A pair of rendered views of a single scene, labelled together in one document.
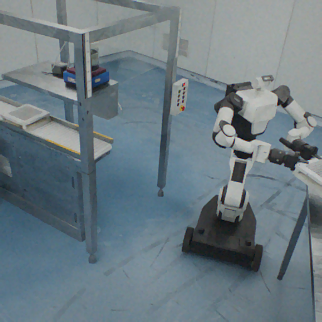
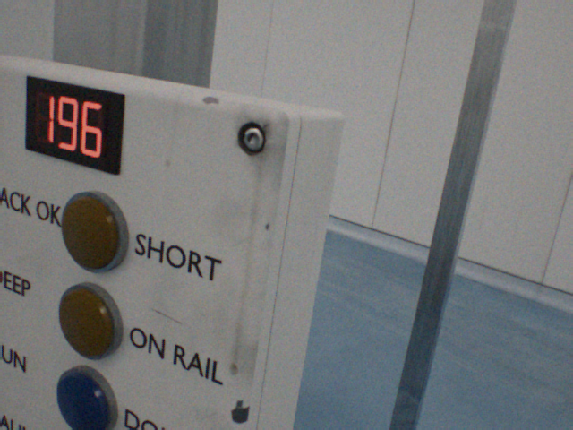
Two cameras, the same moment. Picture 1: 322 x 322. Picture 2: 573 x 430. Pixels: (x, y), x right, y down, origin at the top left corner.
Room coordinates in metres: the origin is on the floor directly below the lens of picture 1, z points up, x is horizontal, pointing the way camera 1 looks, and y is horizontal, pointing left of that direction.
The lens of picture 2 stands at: (2.78, -0.33, 1.13)
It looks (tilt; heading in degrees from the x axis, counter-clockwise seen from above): 16 degrees down; 87
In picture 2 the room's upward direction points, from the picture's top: 8 degrees clockwise
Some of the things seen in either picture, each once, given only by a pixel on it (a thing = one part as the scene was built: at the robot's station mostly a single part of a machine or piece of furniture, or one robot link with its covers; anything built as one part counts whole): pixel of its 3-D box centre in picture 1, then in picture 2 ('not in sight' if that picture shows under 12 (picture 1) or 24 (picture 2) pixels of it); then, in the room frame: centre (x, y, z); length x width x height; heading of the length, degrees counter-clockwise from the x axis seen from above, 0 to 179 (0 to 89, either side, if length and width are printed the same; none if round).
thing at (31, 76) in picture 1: (60, 80); not in sight; (2.16, 0.67, 1.27); 0.62 x 0.38 x 0.04; 61
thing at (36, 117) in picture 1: (26, 114); not in sight; (2.36, 1.01, 0.91); 0.25 x 0.24 x 0.02; 150
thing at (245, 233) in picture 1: (227, 219); not in sight; (2.22, -0.57, 0.19); 0.64 x 0.52 x 0.33; 166
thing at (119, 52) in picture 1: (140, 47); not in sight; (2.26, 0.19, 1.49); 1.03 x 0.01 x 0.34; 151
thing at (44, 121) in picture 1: (26, 120); not in sight; (2.36, 1.01, 0.86); 0.24 x 0.24 x 0.02; 60
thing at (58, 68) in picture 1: (61, 68); not in sight; (2.24, 0.68, 1.32); 0.12 x 0.07 x 0.06; 61
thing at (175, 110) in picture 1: (178, 97); (115, 364); (2.72, -0.10, 0.99); 0.17 x 0.06 x 0.26; 151
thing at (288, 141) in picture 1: (291, 143); not in sight; (2.02, -0.81, 1.03); 0.11 x 0.11 x 0.11; 24
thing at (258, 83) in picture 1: (260, 83); not in sight; (2.24, -0.59, 1.33); 0.10 x 0.07 x 0.09; 122
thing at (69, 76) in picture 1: (87, 75); not in sight; (2.11, 0.49, 1.33); 0.21 x 0.20 x 0.09; 151
